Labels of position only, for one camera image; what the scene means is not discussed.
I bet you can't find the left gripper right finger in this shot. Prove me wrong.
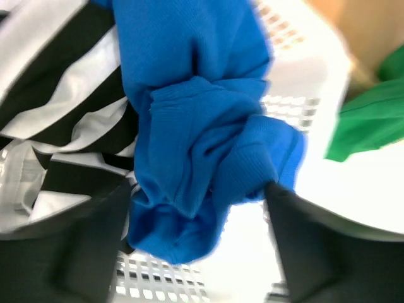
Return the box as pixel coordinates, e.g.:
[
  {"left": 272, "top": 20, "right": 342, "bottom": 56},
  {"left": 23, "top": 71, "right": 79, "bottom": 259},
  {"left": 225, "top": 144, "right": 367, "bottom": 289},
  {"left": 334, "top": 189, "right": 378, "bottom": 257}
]
[{"left": 264, "top": 182, "right": 403, "bottom": 302}]

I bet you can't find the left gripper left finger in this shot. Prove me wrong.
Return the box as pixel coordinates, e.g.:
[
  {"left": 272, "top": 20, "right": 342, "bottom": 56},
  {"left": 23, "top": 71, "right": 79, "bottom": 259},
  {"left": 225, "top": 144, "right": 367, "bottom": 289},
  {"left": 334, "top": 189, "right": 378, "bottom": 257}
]
[{"left": 1, "top": 180, "right": 131, "bottom": 302}]

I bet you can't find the green tank top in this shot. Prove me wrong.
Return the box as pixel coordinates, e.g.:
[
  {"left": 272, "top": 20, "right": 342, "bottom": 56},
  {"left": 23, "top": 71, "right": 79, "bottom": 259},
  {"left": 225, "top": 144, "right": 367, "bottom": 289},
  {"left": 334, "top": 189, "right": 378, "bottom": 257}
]
[{"left": 326, "top": 46, "right": 403, "bottom": 162}]

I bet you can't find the black white striped tank top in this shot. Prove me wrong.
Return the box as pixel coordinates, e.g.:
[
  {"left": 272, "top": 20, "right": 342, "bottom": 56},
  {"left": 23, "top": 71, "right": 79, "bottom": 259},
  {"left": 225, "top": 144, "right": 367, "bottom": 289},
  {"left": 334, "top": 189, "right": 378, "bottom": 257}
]
[{"left": 1, "top": 1, "right": 139, "bottom": 234}]

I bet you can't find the blue tank top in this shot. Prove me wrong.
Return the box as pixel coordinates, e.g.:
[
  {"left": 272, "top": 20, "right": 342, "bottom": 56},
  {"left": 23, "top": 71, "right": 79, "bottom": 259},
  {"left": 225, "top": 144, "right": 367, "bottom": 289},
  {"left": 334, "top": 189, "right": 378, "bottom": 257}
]
[{"left": 100, "top": 1, "right": 306, "bottom": 264}]

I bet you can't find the white plastic basket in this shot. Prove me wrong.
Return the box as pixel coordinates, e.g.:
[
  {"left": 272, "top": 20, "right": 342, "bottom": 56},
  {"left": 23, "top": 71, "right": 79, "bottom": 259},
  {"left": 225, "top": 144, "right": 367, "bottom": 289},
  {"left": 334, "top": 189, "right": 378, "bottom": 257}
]
[{"left": 114, "top": 1, "right": 403, "bottom": 302}]

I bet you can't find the wooden clothes rack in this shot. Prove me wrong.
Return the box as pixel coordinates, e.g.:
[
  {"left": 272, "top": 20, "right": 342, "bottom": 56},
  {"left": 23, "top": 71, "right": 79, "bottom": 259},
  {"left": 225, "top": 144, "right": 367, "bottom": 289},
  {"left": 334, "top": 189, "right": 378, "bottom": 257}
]
[{"left": 306, "top": 0, "right": 403, "bottom": 98}]

